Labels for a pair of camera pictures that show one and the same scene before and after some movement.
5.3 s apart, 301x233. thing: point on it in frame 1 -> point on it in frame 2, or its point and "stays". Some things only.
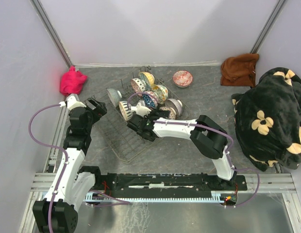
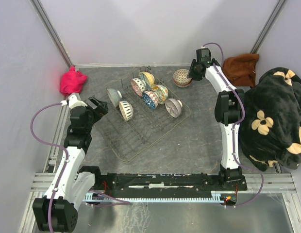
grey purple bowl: [176, 104] stays
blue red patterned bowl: [150, 98] stays
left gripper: [100, 109] stays
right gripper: [161, 113] -> [195, 77]
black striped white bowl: [126, 113] stays
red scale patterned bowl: [172, 113] -> [180, 76]
